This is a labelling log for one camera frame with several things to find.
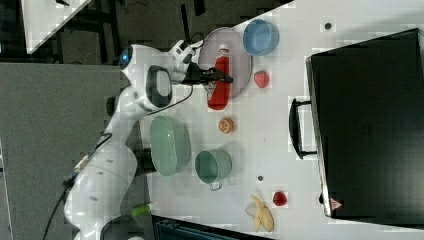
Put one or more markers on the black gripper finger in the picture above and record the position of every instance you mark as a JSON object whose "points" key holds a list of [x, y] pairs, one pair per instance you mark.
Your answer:
{"points": [[217, 72], [226, 79]]}

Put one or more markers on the grey oval plate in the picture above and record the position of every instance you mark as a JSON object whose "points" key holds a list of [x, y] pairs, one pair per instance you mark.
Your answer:
{"points": [[240, 60]]}

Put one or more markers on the green perforated colander basket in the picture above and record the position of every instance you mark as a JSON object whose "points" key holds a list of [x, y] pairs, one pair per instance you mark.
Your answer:
{"points": [[170, 145]]}

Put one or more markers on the black steel toaster oven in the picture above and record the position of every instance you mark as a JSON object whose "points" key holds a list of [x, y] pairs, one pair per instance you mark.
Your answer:
{"points": [[366, 101]]}

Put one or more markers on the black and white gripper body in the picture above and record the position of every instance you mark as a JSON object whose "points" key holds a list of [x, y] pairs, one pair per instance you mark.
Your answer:
{"points": [[195, 75]]}

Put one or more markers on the red plush ketchup bottle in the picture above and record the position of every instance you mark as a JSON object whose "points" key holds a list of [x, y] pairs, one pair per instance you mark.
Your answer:
{"points": [[219, 97]]}

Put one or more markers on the peeled plush banana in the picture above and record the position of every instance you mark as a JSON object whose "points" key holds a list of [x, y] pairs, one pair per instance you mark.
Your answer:
{"points": [[261, 215]]}

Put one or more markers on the green handle tool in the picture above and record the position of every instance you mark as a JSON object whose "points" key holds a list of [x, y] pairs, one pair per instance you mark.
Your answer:
{"points": [[139, 210]]}

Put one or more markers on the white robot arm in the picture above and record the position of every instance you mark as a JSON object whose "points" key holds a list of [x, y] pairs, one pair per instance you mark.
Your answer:
{"points": [[102, 178]]}

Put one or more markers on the red plush strawberry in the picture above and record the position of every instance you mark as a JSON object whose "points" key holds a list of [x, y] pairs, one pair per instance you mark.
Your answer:
{"points": [[279, 198], [261, 79]]}

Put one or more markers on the dark bin at edge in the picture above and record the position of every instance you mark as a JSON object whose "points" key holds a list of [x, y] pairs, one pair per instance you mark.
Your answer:
{"points": [[171, 229]]}

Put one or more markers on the green cup with handle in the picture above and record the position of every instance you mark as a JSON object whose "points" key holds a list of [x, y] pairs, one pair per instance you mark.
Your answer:
{"points": [[212, 167]]}

